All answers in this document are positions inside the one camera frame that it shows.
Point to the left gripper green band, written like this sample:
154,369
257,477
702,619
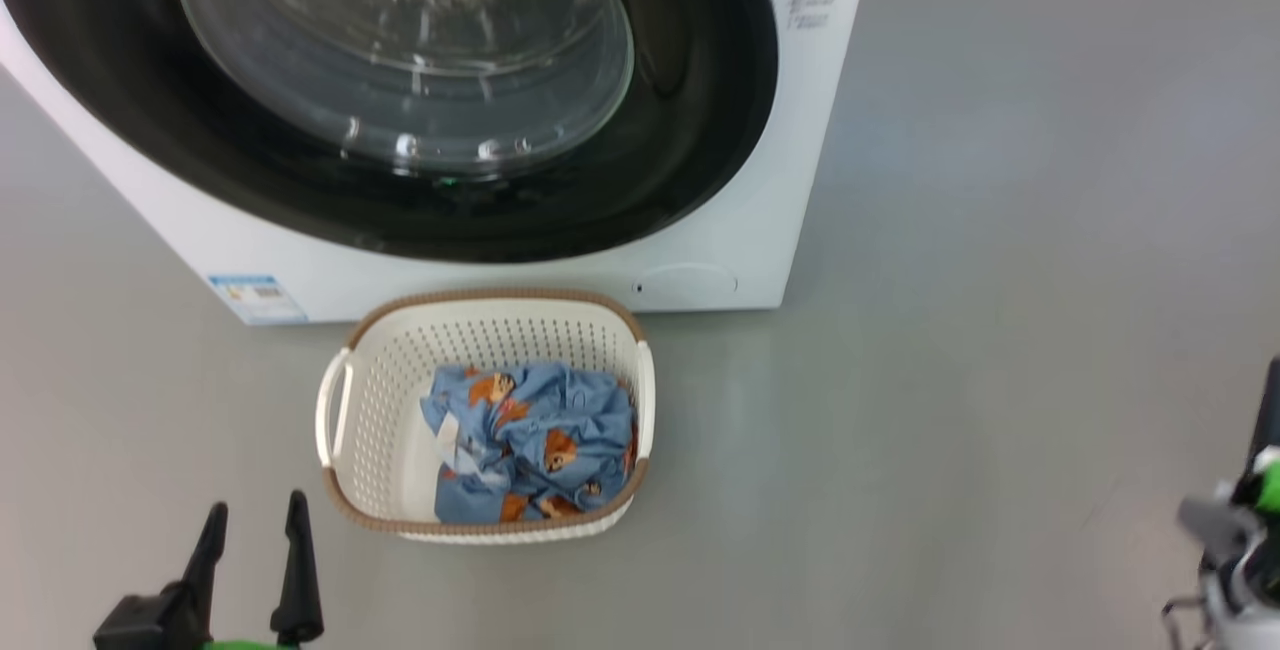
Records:
140,625

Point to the black round glass washer door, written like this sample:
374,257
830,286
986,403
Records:
700,130

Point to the white front-load washing machine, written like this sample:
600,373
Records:
820,130

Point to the blue bear print garment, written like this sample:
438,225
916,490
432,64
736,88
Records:
570,410

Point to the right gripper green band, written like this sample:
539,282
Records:
1240,570

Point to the printed text instruction sticker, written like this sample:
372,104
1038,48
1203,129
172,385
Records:
810,0

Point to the blue energy label sticker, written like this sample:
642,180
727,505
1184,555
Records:
255,298

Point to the cream perforated laundry basket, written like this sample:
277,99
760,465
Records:
380,430

